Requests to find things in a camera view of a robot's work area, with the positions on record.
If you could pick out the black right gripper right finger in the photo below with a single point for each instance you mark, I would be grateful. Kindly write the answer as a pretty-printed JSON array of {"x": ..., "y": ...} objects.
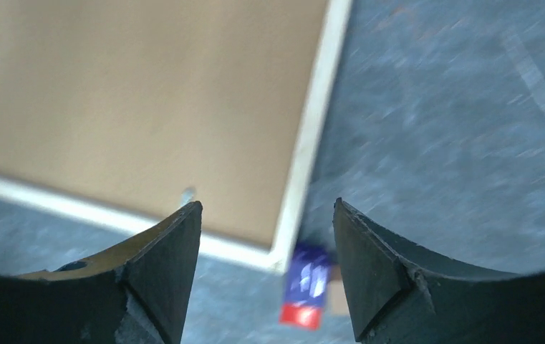
[{"x": 400, "y": 292}]

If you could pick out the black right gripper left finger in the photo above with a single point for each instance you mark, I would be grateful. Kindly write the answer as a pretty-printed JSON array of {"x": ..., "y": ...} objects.
[{"x": 136, "y": 291}]

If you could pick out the light wooden picture frame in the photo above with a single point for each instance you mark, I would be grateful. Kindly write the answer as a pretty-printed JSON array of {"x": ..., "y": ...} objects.
[{"x": 274, "y": 260}]

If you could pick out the brown cardboard backing board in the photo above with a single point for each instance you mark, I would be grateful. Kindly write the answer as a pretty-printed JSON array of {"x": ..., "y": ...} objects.
[{"x": 134, "y": 102}]

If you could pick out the small wooden cube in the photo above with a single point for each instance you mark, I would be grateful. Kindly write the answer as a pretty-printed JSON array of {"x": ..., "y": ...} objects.
[{"x": 336, "y": 298}]

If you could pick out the red and purple block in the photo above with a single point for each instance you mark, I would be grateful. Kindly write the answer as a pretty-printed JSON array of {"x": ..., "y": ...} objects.
[{"x": 305, "y": 287}]

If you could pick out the small metal retaining clip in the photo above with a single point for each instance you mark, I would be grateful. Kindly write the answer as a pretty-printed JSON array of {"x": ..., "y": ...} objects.
[{"x": 187, "y": 196}]

